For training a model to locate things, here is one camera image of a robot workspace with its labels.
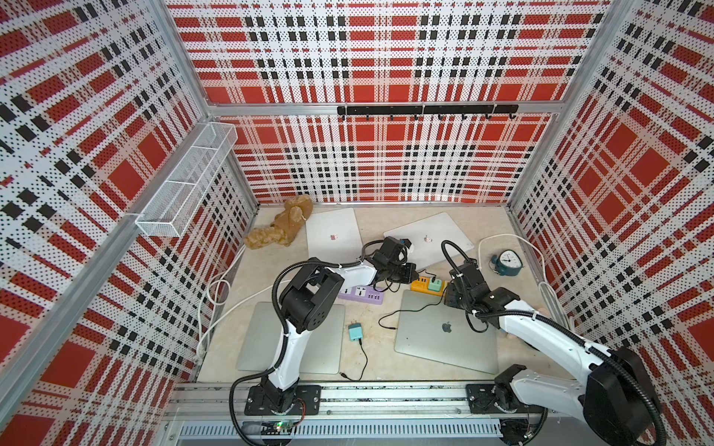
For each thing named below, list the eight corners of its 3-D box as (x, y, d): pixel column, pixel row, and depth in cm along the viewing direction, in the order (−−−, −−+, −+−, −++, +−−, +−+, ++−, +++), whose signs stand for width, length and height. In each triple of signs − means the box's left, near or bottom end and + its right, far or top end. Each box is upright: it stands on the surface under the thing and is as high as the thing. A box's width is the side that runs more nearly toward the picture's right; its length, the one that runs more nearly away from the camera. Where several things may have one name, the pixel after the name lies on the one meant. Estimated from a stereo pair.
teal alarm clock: (495, 276, 100) (499, 269, 96) (488, 256, 106) (493, 249, 102) (519, 276, 100) (525, 269, 96) (512, 256, 106) (517, 249, 102)
